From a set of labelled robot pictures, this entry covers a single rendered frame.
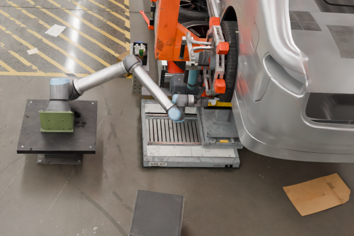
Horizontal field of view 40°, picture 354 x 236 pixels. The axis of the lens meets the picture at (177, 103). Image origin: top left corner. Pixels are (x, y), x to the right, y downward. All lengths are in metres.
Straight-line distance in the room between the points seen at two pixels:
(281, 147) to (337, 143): 0.35
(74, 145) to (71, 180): 0.32
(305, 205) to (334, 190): 0.35
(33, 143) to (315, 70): 2.28
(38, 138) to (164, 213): 1.21
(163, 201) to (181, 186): 0.57
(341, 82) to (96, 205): 2.14
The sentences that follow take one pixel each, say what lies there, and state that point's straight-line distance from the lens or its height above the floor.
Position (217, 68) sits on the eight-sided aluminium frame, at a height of 0.98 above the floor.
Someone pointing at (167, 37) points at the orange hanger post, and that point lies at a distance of 4.33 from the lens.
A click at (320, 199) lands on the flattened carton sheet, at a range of 4.34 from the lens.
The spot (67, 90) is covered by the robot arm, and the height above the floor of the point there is 0.57.
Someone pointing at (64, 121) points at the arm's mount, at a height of 0.42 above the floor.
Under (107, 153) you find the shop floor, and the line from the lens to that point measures 4.30.
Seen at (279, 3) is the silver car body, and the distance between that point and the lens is 3.14.
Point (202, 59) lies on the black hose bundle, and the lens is 3.73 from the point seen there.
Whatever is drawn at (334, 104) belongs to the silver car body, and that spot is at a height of 0.87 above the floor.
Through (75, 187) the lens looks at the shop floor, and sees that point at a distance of 4.06.
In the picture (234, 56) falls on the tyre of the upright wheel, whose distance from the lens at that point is 3.70.
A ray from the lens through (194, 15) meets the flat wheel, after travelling 5.24.
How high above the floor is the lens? 3.16
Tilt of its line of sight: 41 degrees down
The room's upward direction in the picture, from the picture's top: 8 degrees clockwise
